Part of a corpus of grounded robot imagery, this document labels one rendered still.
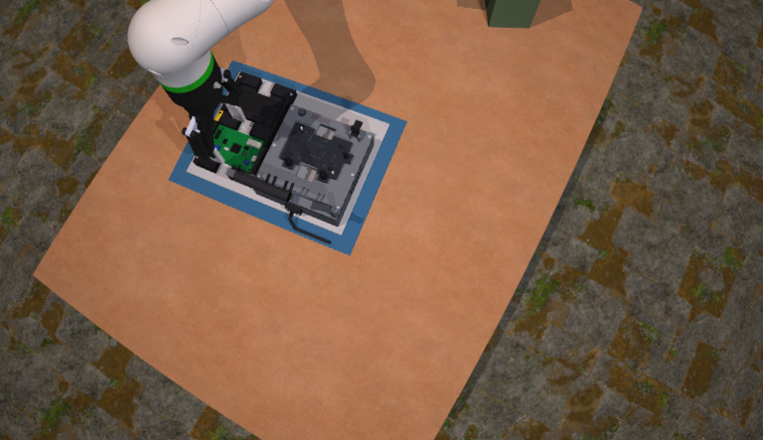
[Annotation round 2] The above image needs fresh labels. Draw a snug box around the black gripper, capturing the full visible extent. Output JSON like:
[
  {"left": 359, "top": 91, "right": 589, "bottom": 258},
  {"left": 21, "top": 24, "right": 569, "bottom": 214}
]
[{"left": 182, "top": 68, "right": 246, "bottom": 164}]

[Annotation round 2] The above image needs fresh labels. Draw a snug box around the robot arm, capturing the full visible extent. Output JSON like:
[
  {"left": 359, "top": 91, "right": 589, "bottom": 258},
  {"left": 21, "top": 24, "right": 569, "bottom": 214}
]
[{"left": 127, "top": 0, "right": 274, "bottom": 108}]

